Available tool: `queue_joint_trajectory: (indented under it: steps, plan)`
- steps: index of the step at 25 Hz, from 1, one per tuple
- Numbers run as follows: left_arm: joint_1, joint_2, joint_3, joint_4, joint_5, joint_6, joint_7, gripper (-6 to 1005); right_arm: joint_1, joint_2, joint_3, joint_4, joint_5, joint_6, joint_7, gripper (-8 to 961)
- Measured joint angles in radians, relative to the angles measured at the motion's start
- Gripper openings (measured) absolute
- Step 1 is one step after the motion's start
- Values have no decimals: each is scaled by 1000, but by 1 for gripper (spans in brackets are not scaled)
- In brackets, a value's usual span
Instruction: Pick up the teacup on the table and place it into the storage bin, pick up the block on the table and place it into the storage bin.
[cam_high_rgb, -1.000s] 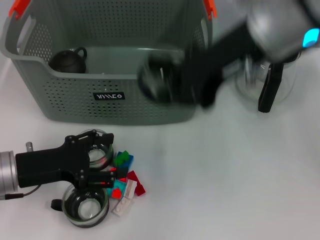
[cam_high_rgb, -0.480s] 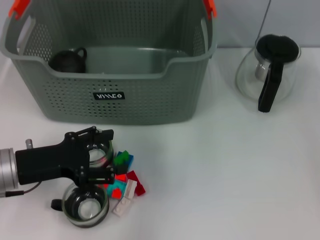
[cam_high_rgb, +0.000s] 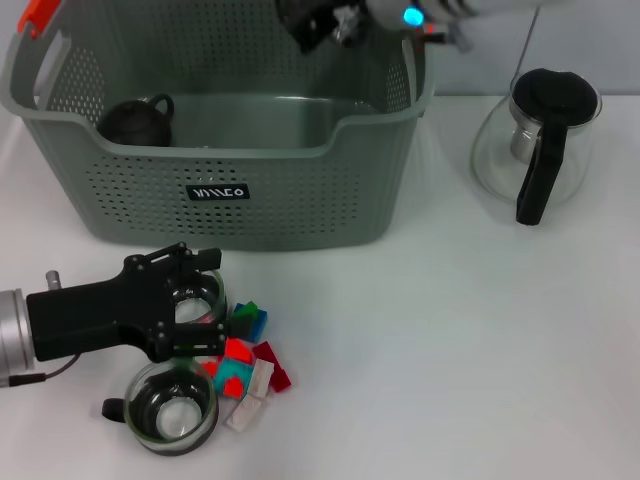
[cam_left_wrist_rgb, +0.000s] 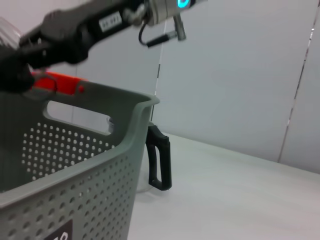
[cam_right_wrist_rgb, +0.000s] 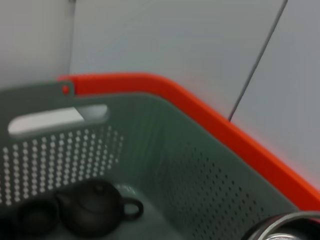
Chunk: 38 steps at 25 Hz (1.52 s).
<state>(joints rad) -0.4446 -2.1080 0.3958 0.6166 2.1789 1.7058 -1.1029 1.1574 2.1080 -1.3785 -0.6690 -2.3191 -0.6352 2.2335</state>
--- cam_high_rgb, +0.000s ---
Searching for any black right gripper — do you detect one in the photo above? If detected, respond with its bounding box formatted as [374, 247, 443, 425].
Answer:
[275, 0, 372, 55]

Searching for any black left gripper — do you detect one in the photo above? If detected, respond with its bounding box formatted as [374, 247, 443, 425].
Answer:
[25, 242, 226, 364]

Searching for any glass teacup black base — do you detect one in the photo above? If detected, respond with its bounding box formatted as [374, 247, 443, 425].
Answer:
[169, 269, 227, 331]
[102, 358, 220, 456]

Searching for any grey-green perforated storage basket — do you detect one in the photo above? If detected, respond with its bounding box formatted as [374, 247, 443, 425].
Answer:
[0, 0, 436, 251]

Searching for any small green toy brick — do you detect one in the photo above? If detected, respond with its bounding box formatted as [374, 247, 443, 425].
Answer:
[228, 301, 259, 335]

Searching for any blue square toy brick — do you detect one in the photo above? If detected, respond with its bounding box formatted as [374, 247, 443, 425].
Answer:
[234, 302, 269, 344]

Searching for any red sloped toy brick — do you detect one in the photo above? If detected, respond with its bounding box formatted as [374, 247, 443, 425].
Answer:
[223, 337, 255, 364]

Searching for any teal square toy brick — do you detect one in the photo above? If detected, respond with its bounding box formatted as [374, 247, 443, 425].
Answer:
[213, 357, 254, 396]

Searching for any white translucent toy brick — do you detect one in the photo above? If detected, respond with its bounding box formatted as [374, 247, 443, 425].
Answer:
[248, 360, 276, 397]

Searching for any dark red toy brick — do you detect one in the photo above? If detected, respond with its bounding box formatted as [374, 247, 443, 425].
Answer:
[252, 341, 292, 394]

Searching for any flat white plate brick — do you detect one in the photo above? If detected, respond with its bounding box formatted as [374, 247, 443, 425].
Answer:
[224, 394, 266, 432]

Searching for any dark clay teapot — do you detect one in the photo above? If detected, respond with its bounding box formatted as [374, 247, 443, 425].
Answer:
[97, 92, 176, 148]

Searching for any orange basket handle grip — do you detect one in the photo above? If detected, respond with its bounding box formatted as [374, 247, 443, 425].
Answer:
[407, 20, 444, 42]
[17, 0, 66, 40]

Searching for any dark left gripper cable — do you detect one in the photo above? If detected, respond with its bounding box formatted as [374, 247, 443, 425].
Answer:
[0, 354, 81, 389]

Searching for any glass pitcher black lid handle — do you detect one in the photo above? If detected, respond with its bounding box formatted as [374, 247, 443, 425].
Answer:
[469, 68, 604, 226]

